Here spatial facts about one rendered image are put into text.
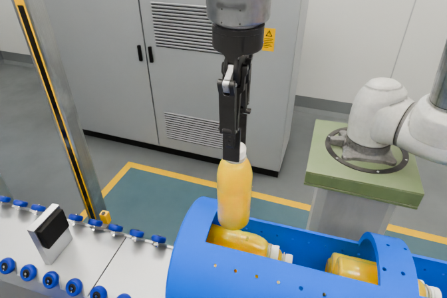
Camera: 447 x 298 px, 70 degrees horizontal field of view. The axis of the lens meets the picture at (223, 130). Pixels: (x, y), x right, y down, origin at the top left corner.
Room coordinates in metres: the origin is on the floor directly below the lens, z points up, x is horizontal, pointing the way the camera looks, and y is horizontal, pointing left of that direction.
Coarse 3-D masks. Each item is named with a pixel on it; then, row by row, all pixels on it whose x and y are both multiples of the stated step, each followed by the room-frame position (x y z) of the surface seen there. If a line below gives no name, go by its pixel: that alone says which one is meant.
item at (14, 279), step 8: (16, 264) 0.54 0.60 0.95; (0, 272) 0.53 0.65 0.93; (16, 272) 0.53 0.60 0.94; (8, 280) 0.51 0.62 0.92; (16, 280) 0.51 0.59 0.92; (32, 280) 0.50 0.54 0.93; (32, 288) 0.49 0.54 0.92; (40, 288) 0.49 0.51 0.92; (56, 288) 0.48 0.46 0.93; (56, 296) 0.47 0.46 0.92; (64, 296) 0.46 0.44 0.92; (80, 296) 0.46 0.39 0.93
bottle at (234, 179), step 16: (224, 160) 0.46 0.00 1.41; (240, 160) 0.44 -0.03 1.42; (224, 176) 0.44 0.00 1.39; (240, 176) 0.43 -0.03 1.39; (224, 192) 0.43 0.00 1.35; (240, 192) 0.43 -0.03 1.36; (224, 208) 0.43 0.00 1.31; (240, 208) 0.43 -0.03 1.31; (224, 224) 0.43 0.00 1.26; (240, 224) 0.43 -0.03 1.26
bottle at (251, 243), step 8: (216, 232) 0.51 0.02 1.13; (224, 232) 0.51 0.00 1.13; (232, 232) 0.51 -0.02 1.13; (240, 232) 0.51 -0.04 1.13; (248, 232) 0.52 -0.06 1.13; (208, 240) 0.50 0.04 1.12; (216, 240) 0.50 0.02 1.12; (224, 240) 0.49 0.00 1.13; (232, 240) 0.49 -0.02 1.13; (240, 240) 0.49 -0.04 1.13; (248, 240) 0.49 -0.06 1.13; (256, 240) 0.49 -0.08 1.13; (264, 240) 0.50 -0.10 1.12; (232, 248) 0.48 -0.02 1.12; (240, 248) 0.47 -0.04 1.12; (248, 248) 0.47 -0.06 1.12; (256, 248) 0.47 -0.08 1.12; (264, 248) 0.47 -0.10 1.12; (264, 256) 0.46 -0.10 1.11
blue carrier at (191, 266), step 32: (192, 224) 0.46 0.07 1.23; (256, 224) 0.57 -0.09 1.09; (192, 256) 0.39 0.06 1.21; (224, 256) 0.39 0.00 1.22; (256, 256) 0.38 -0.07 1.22; (320, 256) 0.51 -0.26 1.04; (384, 256) 0.38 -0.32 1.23; (416, 256) 0.46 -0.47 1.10; (192, 288) 0.35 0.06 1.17; (224, 288) 0.34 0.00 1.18; (256, 288) 0.34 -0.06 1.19; (288, 288) 0.33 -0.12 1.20; (320, 288) 0.32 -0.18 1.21; (352, 288) 0.32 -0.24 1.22; (384, 288) 0.32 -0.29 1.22; (416, 288) 0.32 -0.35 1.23
